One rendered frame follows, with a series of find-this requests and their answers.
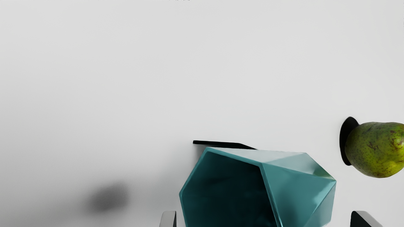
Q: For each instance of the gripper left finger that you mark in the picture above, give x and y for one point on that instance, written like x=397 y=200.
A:
x=168 y=219

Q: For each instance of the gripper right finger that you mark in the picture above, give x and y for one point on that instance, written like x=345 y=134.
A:
x=363 y=220

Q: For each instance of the teal faceted mug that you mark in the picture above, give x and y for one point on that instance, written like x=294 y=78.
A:
x=293 y=186

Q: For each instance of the green speckled pear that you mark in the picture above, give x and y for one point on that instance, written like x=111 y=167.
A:
x=375 y=149

